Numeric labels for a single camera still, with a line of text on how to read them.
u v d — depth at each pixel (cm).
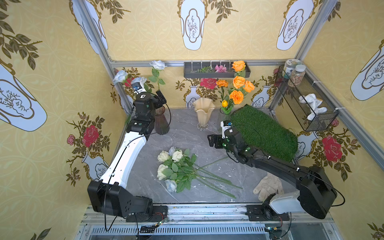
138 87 61
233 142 63
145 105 54
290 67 86
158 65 83
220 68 88
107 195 39
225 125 74
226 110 90
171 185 78
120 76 78
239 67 81
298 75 80
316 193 41
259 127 107
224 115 95
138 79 79
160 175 83
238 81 80
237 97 78
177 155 85
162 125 100
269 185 82
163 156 86
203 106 100
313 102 70
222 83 87
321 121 78
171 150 92
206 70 88
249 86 82
